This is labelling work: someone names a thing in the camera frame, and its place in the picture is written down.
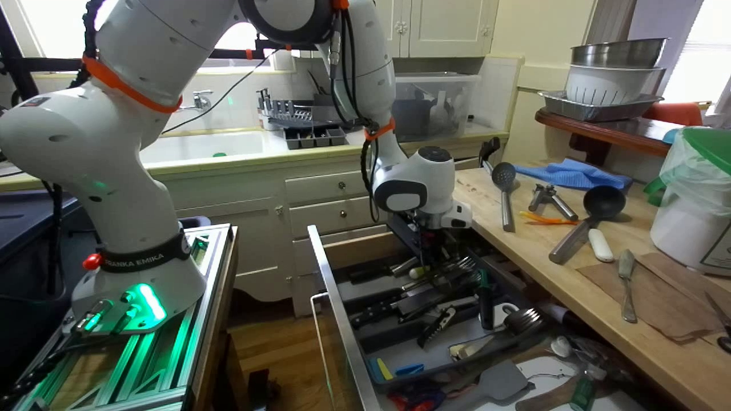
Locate green bottle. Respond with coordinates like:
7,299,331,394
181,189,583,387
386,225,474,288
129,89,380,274
570,374,599,411

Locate green-handled tool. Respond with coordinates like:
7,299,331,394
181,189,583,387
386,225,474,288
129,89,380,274
476,268,495,332

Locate orange peeler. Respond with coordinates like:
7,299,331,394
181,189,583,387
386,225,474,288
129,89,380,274
519,211,580,227

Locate black utensil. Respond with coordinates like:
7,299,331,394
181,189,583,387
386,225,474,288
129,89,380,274
478,136,502,175

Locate grey cutlery tray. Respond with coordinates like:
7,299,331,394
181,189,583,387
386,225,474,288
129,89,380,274
334,257,552,389

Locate black ladle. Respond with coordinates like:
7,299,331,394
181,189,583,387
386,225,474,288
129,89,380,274
549,185,628,265

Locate black serrated tool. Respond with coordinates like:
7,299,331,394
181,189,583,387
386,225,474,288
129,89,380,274
416,307,457,349

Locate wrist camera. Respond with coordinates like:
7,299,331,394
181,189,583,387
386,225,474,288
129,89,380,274
387,213,424,259

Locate black compartment tray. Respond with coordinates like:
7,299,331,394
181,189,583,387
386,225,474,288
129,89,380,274
283,125,349,151

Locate blue cloth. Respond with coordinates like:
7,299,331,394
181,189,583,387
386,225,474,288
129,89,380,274
513,158,634,191

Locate foil tray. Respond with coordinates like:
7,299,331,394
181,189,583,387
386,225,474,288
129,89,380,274
538,90,664,123

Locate dish rack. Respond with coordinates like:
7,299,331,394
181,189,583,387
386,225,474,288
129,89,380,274
256,87,367,131

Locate wooden shelf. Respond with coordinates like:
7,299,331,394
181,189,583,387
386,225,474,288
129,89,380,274
535,108,689,166

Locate brown paper bag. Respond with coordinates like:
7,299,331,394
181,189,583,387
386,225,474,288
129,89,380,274
576,252,729,343

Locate white sink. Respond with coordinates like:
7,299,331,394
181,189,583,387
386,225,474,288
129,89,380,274
139,128,287,167

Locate clear plastic storage box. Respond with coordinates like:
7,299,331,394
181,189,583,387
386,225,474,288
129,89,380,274
393,72,481,143

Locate grey spatula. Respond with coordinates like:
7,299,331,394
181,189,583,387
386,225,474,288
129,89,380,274
443,359,536,411

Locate slotted steel spoon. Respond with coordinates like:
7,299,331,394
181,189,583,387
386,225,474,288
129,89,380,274
491,162,519,233

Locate window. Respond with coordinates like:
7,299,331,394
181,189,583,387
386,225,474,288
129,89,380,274
661,0,731,104
16,0,259,59

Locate black-handled knife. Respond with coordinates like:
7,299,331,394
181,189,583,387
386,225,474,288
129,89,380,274
347,256,422,285
348,297,435,330

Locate black cable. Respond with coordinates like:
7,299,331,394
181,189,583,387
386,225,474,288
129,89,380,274
162,49,282,135

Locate white-handled utensil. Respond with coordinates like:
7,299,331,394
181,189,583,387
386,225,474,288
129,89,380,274
588,228,615,263

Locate scissors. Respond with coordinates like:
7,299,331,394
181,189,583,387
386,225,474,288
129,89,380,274
704,291,731,354

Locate red plastic tool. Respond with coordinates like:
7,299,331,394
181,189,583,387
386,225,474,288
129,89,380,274
387,384,449,411

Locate open kitchen drawer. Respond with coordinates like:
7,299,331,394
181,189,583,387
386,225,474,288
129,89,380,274
307,224,689,411

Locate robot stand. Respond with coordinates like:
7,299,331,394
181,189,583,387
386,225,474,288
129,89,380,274
0,224,239,411

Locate white bucket with plastic liner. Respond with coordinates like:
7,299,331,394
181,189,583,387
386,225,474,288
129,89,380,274
644,126,731,278

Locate chrome tap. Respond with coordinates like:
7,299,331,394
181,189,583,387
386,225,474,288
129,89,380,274
176,89,215,114

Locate white colander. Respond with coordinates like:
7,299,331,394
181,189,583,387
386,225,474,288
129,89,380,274
565,64,667,107

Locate steel bowl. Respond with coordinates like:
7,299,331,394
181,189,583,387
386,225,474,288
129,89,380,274
570,37,669,70

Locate steel garlic press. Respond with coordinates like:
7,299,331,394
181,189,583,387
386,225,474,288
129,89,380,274
528,183,580,222

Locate steel drawer handle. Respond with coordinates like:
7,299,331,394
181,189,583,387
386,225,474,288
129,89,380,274
310,292,339,411

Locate heap of forks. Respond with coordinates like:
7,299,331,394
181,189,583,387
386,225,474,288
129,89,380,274
403,256,481,297

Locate cream drawer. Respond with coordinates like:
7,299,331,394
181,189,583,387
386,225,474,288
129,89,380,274
284,170,373,205
288,196,391,239

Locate orange cloth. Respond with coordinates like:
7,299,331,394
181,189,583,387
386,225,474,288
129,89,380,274
641,101,704,127

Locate butter knife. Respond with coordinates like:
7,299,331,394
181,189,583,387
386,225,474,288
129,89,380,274
618,248,638,324

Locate cream wall cabinet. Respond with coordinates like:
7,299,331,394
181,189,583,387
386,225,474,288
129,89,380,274
374,0,501,59

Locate cream cabinet door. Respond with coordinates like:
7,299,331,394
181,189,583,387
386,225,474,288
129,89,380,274
170,196,293,302

